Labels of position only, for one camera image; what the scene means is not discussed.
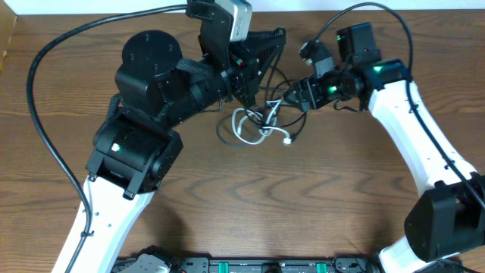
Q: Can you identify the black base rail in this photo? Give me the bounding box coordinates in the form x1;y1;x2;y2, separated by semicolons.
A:
111;246;464;273

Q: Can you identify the black USB cable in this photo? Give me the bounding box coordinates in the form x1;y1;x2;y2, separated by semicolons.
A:
215;27;289;148
244;77;308;143

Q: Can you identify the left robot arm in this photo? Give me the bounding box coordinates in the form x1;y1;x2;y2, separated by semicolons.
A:
54;28;286;272

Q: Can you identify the wooden side board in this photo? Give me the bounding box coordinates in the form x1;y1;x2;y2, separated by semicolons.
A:
0;0;17;71

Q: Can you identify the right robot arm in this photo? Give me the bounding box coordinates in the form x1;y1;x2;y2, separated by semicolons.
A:
283;23;484;272

